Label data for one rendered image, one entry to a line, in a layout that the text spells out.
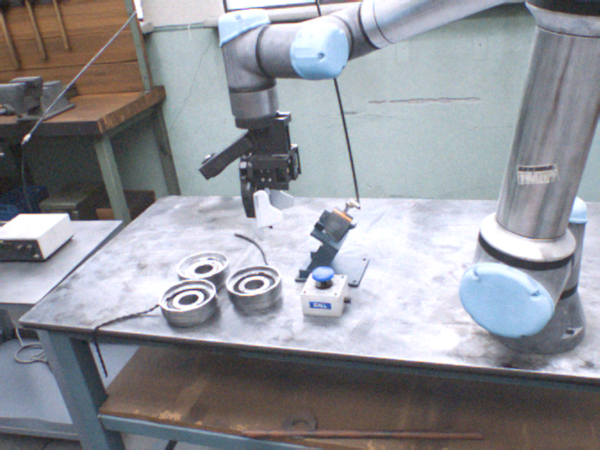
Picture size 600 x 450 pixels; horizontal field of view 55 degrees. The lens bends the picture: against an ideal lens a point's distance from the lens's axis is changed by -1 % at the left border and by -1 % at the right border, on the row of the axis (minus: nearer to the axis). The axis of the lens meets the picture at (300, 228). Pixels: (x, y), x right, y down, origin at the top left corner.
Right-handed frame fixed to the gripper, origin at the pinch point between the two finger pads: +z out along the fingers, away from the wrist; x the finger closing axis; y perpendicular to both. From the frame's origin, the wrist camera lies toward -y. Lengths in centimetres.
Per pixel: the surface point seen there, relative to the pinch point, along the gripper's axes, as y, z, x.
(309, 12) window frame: -32, -18, 154
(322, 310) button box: 10.1, 14.9, -2.3
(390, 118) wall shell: -3, 30, 162
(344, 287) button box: 13.2, 12.5, 1.8
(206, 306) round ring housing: -10.3, 13.1, -6.4
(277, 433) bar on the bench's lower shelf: 0.3, 40.0, -8.8
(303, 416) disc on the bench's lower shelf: 3.8, 40.5, -3.2
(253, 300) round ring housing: -2.7, 13.5, -2.8
